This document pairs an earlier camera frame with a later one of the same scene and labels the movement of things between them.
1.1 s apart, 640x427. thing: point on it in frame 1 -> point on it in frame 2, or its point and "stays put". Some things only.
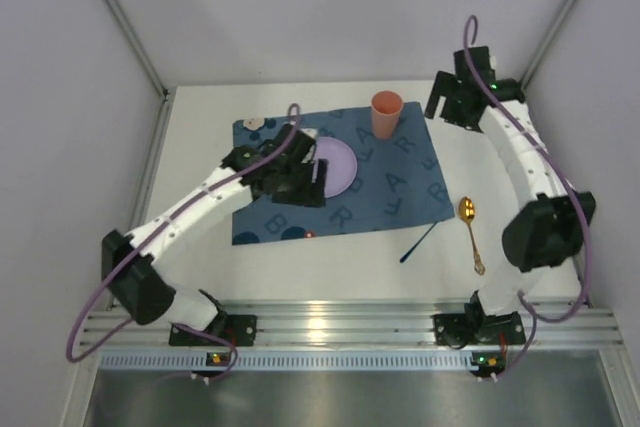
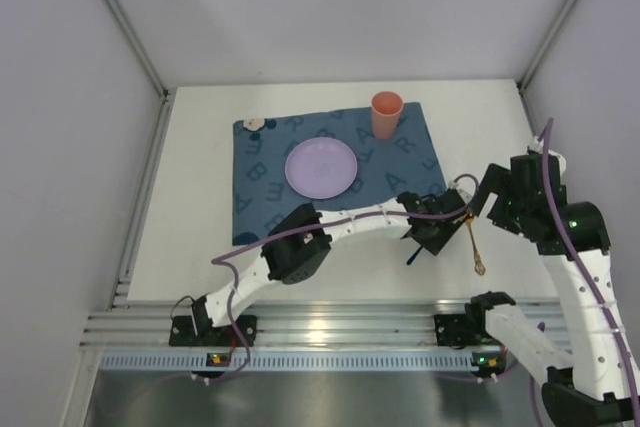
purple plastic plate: [341, 165] stays put
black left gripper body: [304, 182] -> [451, 214]
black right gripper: [451, 101] -> [495, 192]
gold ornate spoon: [467, 213] stays put
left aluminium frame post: [123, 20] stays put
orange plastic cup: [386, 107] stays put
